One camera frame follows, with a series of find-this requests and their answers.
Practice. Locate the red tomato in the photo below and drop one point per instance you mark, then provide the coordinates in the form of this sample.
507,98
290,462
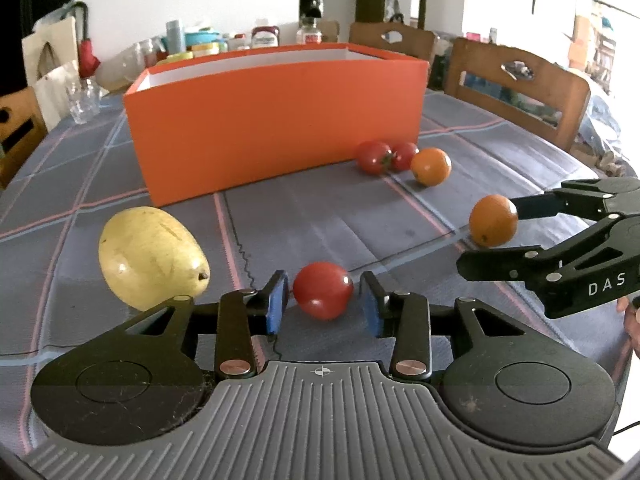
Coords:
402,156
323,290
374,157

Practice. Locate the red folded umbrella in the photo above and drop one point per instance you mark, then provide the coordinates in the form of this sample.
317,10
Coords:
88,62

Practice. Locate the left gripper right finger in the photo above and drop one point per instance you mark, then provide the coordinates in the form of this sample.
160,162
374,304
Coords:
496,375

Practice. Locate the clear glass cup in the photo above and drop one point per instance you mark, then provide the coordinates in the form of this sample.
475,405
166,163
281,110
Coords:
83,100

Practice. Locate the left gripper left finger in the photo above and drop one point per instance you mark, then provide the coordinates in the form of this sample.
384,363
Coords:
151,374

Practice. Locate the yellow mango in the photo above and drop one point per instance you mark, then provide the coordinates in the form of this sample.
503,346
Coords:
147,256

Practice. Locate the blue plaid tablecloth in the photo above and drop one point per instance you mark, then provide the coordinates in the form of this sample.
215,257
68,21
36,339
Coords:
53,295

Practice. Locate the orange fruit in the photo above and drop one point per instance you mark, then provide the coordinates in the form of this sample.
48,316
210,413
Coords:
431,166
493,221

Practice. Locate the right hand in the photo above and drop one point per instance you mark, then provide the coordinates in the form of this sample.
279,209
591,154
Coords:
630,309

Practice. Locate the teal plastic container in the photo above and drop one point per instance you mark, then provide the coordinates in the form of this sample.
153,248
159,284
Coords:
200,37

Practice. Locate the far wooden chair right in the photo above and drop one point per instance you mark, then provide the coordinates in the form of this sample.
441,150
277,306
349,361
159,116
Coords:
396,37

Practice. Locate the dark supplement bottle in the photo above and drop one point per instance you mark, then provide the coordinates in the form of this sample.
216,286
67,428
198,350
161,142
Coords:
308,32

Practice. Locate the purple vitamin bottle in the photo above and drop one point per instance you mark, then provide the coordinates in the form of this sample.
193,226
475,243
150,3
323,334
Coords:
265,37

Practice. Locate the white paper bag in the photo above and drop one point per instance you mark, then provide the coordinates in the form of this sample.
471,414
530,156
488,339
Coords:
51,64

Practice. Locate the wooden chair left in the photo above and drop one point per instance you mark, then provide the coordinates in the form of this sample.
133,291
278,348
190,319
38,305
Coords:
22,130

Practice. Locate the orange cardboard box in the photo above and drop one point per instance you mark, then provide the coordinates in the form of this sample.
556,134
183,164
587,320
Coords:
203,125

